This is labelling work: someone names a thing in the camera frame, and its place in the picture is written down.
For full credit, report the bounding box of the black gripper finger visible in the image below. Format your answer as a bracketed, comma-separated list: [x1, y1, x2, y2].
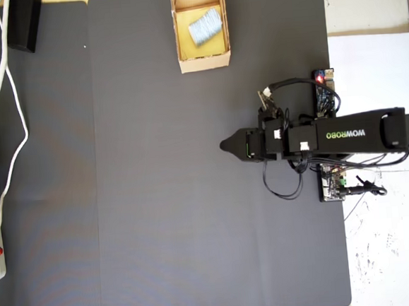
[218, 127, 251, 165]

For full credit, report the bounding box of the thin black servo cable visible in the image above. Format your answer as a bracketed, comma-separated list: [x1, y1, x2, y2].
[261, 158, 307, 202]

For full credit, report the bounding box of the bare camera circuit board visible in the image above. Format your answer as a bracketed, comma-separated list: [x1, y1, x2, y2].
[257, 89, 280, 116]

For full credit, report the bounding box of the black motor driver board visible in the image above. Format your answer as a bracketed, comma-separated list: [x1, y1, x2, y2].
[314, 161, 350, 204]

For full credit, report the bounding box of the open cardboard box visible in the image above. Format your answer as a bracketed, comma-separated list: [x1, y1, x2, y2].
[169, 0, 233, 75]

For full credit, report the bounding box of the thin white cable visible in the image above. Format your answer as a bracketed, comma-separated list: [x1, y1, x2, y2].
[0, 0, 44, 306]

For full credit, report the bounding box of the light blue yarn-wrapped block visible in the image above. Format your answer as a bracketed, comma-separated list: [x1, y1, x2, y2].
[186, 6, 225, 49]

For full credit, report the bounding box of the black arm wire bundle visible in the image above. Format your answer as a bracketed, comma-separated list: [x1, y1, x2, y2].
[306, 140, 409, 172]

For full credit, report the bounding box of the thick black USB cable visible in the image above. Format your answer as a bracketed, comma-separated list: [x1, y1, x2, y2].
[262, 73, 344, 121]

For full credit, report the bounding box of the blue controller circuit board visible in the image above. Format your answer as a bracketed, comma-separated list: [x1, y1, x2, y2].
[312, 67, 340, 119]

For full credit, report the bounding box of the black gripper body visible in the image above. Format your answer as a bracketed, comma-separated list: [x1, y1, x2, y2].
[245, 105, 291, 164]

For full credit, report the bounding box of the black power plug cable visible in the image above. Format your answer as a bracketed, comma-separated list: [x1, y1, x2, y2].
[344, 172, 389, 199]

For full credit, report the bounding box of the black rectangular stand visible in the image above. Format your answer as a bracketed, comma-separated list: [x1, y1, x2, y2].
[4, 0, 47, 56]

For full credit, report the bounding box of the narrow dark grey mat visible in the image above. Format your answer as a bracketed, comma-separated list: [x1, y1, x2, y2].
[0, 0, 112, 306]

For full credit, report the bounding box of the white paper sheet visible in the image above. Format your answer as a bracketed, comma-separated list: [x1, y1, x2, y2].
[326, 30, 409, 121]

